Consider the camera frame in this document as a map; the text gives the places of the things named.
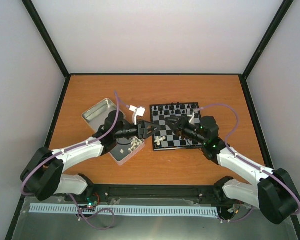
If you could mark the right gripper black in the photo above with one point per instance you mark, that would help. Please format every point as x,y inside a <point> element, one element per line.
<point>179,125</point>

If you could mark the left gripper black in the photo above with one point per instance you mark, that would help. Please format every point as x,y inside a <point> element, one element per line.
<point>143,131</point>

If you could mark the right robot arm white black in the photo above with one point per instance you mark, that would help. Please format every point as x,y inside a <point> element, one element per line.
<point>271,191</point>

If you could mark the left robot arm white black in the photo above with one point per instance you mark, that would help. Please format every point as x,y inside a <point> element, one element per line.
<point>44,176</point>

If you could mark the black white chess board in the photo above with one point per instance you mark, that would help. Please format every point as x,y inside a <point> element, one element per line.
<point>173,142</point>

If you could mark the small circuit board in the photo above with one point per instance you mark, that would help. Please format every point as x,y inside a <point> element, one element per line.
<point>92,203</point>

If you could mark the pink tin box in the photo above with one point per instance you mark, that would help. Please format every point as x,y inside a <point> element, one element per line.
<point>131,147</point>

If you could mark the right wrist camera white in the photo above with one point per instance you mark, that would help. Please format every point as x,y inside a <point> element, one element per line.
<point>193,116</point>

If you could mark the black frame rail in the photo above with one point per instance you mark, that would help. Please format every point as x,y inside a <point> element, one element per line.
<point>202,194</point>

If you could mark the light blue cable duct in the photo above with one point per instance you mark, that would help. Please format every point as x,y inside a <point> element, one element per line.
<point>127,210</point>

